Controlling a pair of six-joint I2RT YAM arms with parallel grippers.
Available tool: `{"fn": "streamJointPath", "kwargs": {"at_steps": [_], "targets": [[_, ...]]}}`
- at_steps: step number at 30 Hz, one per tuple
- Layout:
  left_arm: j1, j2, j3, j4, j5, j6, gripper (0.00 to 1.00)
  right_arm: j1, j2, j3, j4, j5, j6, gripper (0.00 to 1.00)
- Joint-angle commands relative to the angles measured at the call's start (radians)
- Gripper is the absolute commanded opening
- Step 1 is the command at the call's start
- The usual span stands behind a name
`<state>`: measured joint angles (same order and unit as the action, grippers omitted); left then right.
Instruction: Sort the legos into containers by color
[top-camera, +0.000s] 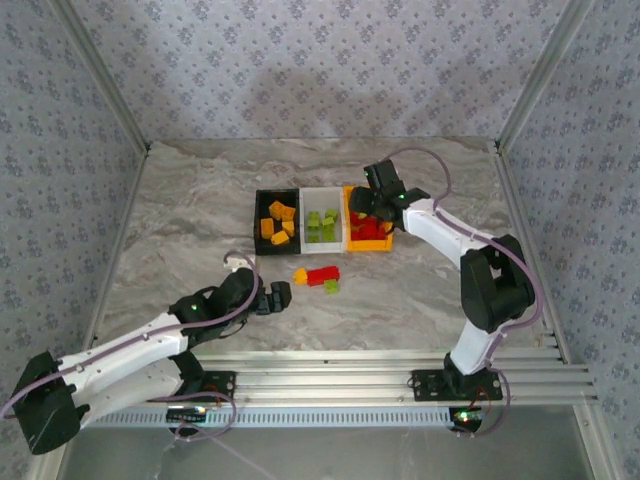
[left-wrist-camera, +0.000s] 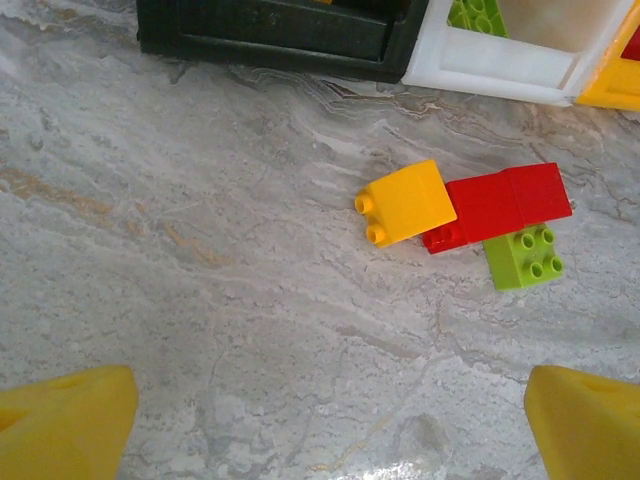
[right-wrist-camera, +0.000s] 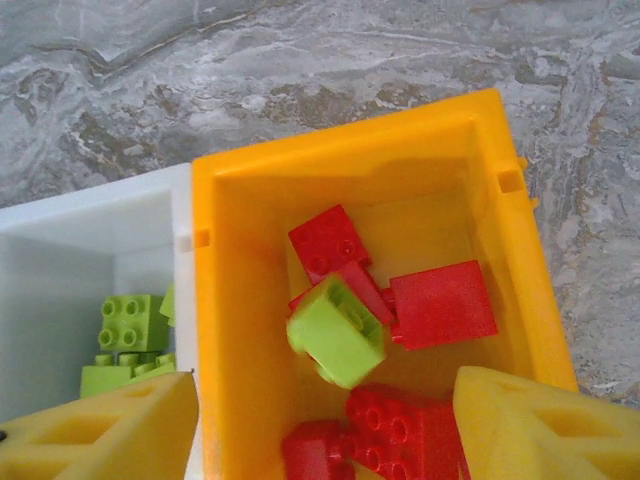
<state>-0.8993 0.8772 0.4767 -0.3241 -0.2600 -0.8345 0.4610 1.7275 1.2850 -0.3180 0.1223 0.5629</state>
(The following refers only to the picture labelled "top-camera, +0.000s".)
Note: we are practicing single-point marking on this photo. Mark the aluminium frame leg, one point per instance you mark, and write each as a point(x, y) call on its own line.
point(595, 445)

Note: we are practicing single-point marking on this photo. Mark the black plastic bin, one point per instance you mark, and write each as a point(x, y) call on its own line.
point(277, 250)

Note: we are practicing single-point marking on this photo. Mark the aluminium side rail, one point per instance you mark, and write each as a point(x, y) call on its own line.
point(130, 200)
point(516, 200)

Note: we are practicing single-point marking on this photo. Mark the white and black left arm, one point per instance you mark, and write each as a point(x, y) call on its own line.
point(125, 350)

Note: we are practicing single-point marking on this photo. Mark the long green lego brick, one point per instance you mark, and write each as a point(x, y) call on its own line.
point(313, 218)

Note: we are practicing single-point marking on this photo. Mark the aluminium corner post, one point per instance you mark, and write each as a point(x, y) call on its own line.
point(104, 75)
point(542, 75)

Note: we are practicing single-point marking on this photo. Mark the yellow plastic bin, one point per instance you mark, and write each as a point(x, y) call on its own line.
point(370, 246)

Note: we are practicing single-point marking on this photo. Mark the yellow lego brick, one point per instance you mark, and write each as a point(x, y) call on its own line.
point(267, 228)
point(300, 276)
point(276, 208)
point(287, 214)
point(289, 228)
point(280, 238)

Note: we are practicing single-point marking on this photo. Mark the white plastic bin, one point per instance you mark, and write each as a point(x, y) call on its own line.
point(322, 247)

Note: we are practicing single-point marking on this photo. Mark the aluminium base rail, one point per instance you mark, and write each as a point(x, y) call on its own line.
point(325, 380)

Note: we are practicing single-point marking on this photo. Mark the long red lego brick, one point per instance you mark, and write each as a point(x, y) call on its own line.
point(322, 275)

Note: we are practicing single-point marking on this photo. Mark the small circuit board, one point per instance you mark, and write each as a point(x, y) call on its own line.
point(187, 414)
point(467, 416)

